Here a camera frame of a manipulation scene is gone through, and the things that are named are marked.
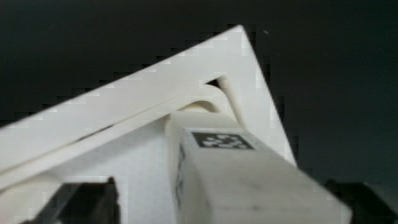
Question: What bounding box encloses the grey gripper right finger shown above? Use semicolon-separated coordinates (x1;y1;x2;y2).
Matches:
325;180;398;224

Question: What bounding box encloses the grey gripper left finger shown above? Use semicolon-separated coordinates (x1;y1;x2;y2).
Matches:
23;178;121;224

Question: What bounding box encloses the white desk top tray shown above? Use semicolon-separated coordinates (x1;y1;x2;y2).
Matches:
0;81;232;224

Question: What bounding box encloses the white front fence bar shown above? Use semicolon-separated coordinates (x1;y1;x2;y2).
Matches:
0;26;293;172

